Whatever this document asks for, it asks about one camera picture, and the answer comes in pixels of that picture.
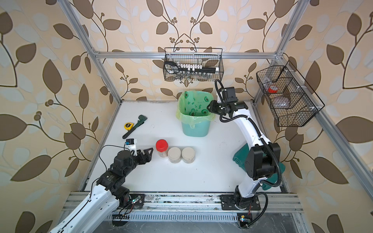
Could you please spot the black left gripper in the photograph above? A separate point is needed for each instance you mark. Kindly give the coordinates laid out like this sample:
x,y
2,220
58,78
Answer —
x,y
142,160

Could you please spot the clear peanut jar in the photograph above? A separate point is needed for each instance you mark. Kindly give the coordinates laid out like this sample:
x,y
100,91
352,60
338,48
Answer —
x,y
162,151

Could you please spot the black socket set rail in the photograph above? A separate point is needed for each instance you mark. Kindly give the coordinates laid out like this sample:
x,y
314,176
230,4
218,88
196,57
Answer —
x,y
175,68

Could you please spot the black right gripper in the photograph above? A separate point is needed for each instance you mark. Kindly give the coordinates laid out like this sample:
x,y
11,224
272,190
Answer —
x,y
212,108

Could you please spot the black wire basket right wall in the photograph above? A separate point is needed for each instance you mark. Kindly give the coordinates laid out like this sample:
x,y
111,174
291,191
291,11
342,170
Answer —
x,y
296,102

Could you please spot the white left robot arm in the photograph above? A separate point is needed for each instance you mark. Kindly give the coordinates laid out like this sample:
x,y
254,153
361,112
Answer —
x,y
107,195

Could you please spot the red object in basket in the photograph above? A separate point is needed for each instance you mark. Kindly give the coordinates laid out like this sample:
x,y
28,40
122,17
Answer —
x,y
273,89

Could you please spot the beige lid jar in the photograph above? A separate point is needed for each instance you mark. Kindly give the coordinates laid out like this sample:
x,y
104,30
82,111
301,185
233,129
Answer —
x,y
188,155
174,155

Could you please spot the green bin with bag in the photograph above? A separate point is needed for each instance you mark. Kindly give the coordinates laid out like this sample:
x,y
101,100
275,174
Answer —
x,y
193,114

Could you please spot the black wire basket back wall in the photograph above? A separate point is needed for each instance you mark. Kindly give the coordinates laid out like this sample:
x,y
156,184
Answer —
x,y
193,64

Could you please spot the yellow tape measure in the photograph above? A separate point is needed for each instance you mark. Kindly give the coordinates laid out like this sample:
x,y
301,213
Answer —
x,y
128,126

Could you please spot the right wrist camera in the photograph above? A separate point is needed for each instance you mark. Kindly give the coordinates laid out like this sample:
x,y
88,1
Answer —
x,y
228,95

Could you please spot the beige lid jar right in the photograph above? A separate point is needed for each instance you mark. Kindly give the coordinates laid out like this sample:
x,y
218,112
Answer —
x,y
188,155

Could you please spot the black wire basket wall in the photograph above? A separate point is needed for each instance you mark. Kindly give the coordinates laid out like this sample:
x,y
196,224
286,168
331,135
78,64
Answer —
x,y
296,102
193,64

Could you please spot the red jar lid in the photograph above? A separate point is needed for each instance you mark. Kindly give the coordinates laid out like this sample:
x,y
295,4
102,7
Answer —
x,y
162,143

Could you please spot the beige lid jar left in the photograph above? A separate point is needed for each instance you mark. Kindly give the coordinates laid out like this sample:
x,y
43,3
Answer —
x,y
174,155

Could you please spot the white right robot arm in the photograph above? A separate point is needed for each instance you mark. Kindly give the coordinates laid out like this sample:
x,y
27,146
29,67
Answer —
x,y
262,162

